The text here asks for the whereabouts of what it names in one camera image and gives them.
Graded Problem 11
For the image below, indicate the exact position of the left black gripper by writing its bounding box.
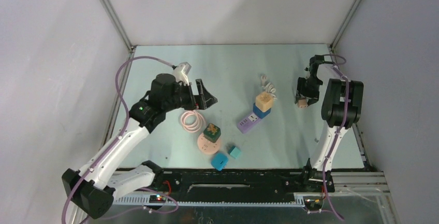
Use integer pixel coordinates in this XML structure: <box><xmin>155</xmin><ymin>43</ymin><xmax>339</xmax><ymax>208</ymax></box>
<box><xmin>163</xmin><ymin>79</ymin><xmax>216</xmax><ymax>113</ymax></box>

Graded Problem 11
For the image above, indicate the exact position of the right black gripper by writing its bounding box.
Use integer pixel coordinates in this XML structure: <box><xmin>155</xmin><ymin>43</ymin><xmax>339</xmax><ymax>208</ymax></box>
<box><xmin>296</xmin><ymin>77</ymin><xmax>323</xmax><ymax>107</ymax></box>

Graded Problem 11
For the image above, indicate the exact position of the small pink plug adapter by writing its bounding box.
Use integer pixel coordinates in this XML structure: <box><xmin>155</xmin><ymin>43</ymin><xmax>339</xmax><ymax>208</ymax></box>
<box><xmin>297</xmin><ymin>99</ymin><xmax>308</xmax><ymax>109</ymax></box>

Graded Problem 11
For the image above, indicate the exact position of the dark green cube socket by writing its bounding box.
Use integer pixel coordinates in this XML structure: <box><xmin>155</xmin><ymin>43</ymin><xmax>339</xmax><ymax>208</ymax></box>
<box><xmin>202</xmin><ymin>123</ymin><xmax>222</xmax><ymax>143</ymax></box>

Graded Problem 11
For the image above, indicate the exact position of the beige cube socket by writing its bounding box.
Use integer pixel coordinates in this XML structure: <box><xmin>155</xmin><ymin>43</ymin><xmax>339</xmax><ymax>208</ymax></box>
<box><xmin>255</xmin><ymin>92</ymin><xmax>274</xmax><ymax>112</ymax></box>

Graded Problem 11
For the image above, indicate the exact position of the purple power strip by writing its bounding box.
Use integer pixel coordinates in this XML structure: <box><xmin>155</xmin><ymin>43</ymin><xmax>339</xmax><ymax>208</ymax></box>
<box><xmin>237</xmin><ymin>112</ymin><xmax>261</xmax><ymax>134</ymax></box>

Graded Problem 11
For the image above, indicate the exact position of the dark blue cube socket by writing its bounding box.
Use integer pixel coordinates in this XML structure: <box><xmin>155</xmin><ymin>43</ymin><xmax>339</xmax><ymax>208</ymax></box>
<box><xmin>253</xmin><ymin>103</ymin><xmax>271</xmax><ymax>119</ymax></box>

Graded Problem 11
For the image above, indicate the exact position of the teal small cube adapter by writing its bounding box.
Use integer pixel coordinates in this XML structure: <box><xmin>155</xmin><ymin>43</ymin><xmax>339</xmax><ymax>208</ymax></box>
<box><xmin>228</xmin><ymin>146</ymin><xmax>241</xmax><ymax>159</ymax></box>

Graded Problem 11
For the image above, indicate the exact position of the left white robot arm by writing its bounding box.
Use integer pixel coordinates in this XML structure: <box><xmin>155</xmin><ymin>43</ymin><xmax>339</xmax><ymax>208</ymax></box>
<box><xmin>62</xmin><ymin>73</ymin><xmax>218</xmax><ymax>219</ymax></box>

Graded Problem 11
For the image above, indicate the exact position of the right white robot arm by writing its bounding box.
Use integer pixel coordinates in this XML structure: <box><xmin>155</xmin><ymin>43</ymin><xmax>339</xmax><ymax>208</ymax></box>
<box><xmin>295</xmin><ymin>55</ymin><xmax>364</xmax><ymax>192</ymax></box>

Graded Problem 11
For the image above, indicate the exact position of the round pink power strip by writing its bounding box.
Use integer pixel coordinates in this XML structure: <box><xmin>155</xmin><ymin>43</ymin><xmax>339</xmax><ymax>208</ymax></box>
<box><xmin>197</xmin><ymin>134</ymin><xmax>222</xmax><ymax>155</ymax></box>

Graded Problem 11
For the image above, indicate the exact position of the light blue flat adapter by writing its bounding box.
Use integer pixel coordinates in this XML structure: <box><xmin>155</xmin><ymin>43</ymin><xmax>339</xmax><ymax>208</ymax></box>
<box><xmin>211</xmin><ymin>152</ymin><xmax>229</xmax><ymax>171</ymax></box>

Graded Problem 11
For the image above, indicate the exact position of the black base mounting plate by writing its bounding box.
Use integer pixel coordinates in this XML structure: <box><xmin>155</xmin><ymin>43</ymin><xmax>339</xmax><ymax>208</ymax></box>
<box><xmin>149</xmin><ymin>168</ymin><xmax>335</xmax><ymax>203</ymax></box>

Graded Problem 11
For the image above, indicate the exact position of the pink coiled cable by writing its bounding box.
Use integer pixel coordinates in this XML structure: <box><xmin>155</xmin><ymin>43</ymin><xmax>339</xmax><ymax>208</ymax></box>
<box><xmin>180</xmin><ymin>110</ymin><xmax>207</xmax><ymax>134</ymax></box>

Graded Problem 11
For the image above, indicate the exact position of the white coiled cable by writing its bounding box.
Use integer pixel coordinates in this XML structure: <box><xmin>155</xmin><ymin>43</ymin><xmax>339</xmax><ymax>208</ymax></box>
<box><xmin>260</xmin><ymin>74</ymin><xmax>278</xmax><ymax>100</ymax></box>

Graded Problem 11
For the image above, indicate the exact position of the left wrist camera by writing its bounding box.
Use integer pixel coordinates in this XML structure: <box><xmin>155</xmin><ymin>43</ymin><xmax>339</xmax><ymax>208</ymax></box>
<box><xmin>172</xmin><ymin>62</ymin><xmax>192</xmax><ymax>86</ymax></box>

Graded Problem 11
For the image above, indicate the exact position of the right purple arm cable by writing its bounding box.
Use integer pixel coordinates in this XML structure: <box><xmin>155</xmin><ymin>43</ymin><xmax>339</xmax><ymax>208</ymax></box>
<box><xmin>320</xmin><ymin>54</ymin><xmax>350</xmax><ymax>221</ymax></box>

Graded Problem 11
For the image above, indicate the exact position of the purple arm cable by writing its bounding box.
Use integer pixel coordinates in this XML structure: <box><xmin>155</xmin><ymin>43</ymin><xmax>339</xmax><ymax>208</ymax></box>
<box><xmin>320</xmin><ymin>54</ymin><xmax>350</xmax><ymax>221</ymax></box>
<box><xmin>61</xmin><ymin>56</ymin><xmax>175</xmax><ymax>224</ymax></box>

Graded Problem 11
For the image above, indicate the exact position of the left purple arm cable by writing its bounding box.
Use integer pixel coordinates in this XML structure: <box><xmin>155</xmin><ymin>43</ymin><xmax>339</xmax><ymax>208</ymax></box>
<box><xmin>61</xmin><ymin>56</ymin><xmax>175</xmax><ymax>224</ymax></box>

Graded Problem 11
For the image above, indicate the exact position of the grey cable duct rail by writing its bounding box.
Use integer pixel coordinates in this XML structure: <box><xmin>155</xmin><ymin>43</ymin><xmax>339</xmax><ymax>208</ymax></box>
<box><xmin>113</xmin><ymin>194</ymin><xmax>305</xmax><ymax>207</ymax></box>

